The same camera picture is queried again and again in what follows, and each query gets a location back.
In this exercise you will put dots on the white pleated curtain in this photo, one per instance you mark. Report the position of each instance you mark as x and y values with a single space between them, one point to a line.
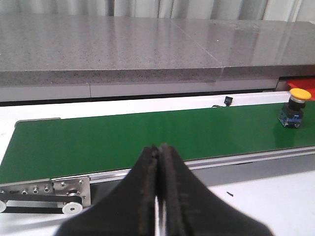
271 10

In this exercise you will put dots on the red plastic tray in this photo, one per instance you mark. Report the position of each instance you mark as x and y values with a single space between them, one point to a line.
306 84

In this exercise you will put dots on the grey stone counter slab right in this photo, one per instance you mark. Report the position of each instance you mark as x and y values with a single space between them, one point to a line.
270 49

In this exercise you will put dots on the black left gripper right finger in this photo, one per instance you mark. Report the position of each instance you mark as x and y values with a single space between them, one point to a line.
189 208

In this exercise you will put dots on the black sensor with cable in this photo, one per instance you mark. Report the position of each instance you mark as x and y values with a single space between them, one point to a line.
227 102

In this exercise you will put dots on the grey stone counter slab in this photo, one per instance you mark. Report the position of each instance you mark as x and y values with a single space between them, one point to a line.
270 49
47 49

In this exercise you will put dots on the yellow mushroom push button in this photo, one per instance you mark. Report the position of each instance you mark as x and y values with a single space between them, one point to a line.
291 114

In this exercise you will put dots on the aluminium conveyor frame rail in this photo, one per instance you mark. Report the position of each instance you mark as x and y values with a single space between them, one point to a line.
73 189

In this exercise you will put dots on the grey stone counter slab left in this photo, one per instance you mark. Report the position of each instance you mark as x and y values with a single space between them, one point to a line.
47 49

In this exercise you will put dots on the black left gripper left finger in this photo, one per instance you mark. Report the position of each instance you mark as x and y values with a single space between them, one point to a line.
128 210

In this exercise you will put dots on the green conveyor belt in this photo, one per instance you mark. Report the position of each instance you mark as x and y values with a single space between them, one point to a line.
157 140

